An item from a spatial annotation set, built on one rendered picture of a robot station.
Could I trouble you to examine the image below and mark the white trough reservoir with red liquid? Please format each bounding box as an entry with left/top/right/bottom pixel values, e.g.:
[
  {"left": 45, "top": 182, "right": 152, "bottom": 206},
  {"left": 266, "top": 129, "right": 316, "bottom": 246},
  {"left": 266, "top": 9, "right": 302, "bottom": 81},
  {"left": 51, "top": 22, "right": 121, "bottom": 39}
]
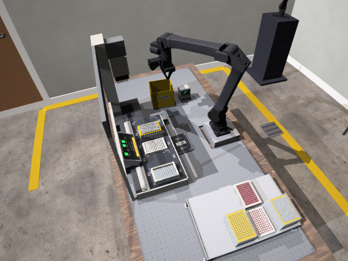
[{"left": 233, "top": 180, "right": 262, "bottom": 210}]

